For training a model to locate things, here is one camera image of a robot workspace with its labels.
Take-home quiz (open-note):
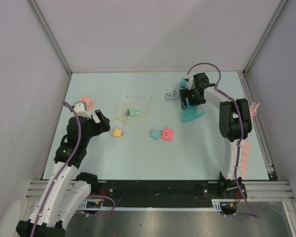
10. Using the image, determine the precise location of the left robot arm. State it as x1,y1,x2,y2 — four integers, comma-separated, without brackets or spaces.
16,110,111,237

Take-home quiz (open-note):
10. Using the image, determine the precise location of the grey cable duct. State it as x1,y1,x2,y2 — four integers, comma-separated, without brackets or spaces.
77,200,235,212

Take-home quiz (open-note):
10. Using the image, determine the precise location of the yellow charger plug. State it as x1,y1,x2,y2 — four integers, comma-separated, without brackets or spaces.
111,129,124,138

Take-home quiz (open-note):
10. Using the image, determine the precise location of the pink cube socket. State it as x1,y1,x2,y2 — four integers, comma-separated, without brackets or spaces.
80,96,94,112

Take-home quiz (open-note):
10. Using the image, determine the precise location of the white cube charger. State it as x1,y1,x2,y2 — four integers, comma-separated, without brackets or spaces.
93,115,101,123

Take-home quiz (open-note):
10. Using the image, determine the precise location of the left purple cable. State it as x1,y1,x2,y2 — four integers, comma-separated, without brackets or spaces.
29,100,116,237

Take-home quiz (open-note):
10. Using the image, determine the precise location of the green charger plug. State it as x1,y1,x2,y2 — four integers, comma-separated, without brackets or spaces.
125,109,137,118

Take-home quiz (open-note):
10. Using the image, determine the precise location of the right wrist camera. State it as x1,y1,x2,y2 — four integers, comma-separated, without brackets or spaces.
185,76,195,90

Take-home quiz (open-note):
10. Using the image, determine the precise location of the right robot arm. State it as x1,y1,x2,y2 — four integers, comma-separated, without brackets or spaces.
180,73,252,198

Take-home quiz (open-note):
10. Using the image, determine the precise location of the pink square adapter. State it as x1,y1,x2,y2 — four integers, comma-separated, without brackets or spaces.
161,128,175,142

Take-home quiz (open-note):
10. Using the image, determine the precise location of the light teal charger plug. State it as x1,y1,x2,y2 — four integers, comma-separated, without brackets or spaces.
149,130,162,140

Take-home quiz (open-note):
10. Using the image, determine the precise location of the purple cable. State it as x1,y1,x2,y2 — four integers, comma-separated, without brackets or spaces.
29,100,116,237
186,63,260,218

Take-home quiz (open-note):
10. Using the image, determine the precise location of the pink power strip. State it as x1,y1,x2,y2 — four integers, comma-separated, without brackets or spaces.
238,141,251,179

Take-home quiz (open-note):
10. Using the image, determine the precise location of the white usb cable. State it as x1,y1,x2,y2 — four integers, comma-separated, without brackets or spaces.
124,92,152,135

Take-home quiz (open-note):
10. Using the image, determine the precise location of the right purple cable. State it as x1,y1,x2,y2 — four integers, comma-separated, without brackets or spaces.
186,63,260,218

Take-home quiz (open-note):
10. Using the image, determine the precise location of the blue round power strip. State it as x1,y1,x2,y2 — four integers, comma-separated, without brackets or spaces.
165,86,184,100

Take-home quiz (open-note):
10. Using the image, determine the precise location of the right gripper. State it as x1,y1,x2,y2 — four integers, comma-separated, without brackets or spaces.
179,87,205,109

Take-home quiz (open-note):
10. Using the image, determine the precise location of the teal triangular power strip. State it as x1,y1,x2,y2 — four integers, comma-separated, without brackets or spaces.
181,106,205,123

